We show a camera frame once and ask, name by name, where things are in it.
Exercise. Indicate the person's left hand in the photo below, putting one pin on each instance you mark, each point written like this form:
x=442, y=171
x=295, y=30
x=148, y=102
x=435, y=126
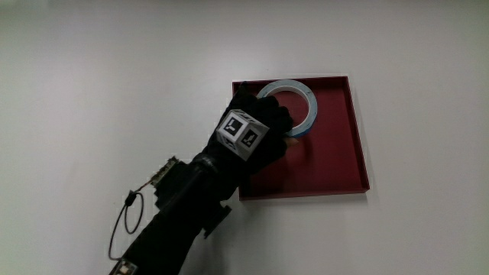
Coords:
x=263, y=153

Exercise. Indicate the blue tape roll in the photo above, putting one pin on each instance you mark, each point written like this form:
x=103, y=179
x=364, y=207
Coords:
x=312, y=105

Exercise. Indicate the person's left forearm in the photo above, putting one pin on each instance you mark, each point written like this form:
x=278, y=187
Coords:
x=160, y=248

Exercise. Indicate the red square tray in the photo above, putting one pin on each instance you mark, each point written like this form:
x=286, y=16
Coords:
x=328, y=160

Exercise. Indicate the black wrist sensor module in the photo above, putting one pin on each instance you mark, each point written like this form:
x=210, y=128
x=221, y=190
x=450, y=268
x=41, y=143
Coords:
x=183, y=191

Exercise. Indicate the small circuit board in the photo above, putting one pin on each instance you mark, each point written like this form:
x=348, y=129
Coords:
x=165, y=172

